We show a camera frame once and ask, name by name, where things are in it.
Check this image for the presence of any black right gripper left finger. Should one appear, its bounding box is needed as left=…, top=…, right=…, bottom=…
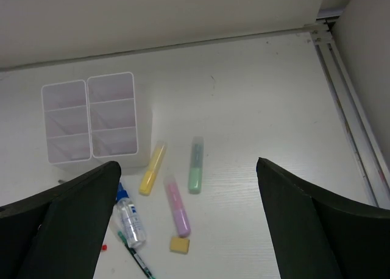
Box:
left=1, top=161, right=121, bottom=278

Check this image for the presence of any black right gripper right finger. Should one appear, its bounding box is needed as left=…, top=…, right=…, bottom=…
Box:
left=257, top=158, right=389, bottom=278

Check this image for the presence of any clear bottle blue cap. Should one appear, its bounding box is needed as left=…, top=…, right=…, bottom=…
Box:
left=115, top=182, right=146, bottom=249

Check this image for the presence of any green gel pen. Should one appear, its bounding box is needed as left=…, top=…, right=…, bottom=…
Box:
left=117, top=231, right=155, bottom=279

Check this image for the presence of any yellow highlighter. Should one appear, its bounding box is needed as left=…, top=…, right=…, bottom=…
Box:
left=139, top=141, right=167, bottom=196

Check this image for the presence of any green highlighter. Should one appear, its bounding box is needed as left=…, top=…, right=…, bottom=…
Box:
left=188, top=136, right=204, bottom=194

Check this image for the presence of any left white compartment organizer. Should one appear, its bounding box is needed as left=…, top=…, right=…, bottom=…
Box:
left=41, top=80, right=93, bottom=173

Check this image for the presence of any white compartment organizer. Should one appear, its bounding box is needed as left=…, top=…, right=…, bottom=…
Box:
left=41, top=80, right=93, bottom=173
left=87, top=72, right=152, bottom=169

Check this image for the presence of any right white compartment organizer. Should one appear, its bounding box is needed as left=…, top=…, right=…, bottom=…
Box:
left=87, top=72, right=152, bottom=169

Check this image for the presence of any aluminium frame rail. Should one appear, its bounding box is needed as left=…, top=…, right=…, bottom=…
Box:
left=309, top=8, right=389, bottom=210

